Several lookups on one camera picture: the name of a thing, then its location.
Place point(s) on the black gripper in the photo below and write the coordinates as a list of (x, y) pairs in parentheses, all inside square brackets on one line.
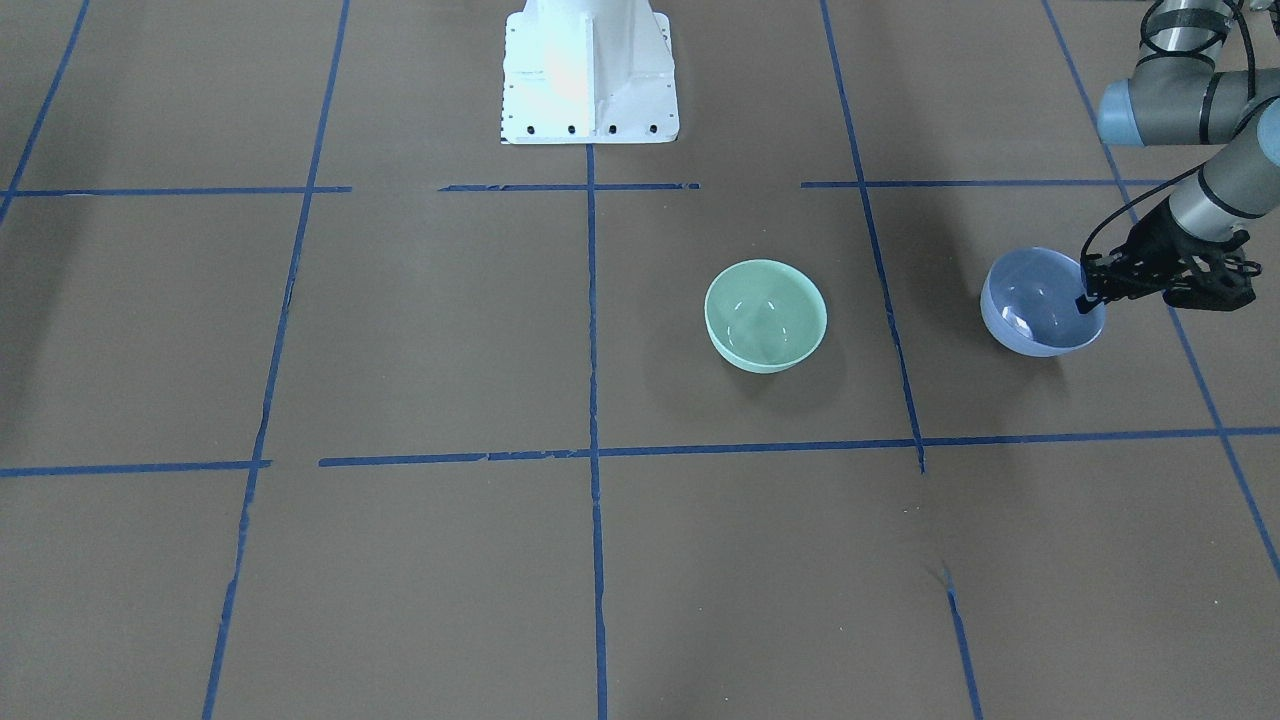
[(1152, 243)]

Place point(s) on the blue bowl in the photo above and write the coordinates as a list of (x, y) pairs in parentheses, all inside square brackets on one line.
[(1028, 304)]

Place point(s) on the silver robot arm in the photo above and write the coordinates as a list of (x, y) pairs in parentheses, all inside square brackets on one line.
[(1177, 96)]

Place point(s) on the green bowl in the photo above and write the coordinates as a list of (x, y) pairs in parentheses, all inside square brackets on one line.
[(764, 316)]

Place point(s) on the white pedestal column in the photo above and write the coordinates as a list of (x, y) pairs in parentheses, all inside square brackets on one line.
[(588, 72)]

